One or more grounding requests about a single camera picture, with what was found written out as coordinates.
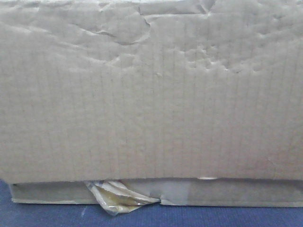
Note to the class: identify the large brown cardboard box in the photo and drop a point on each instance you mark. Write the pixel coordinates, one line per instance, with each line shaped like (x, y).
(194, 102)

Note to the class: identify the crumpled clear packing tape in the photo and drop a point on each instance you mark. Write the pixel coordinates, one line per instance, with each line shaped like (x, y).
(115, 198)

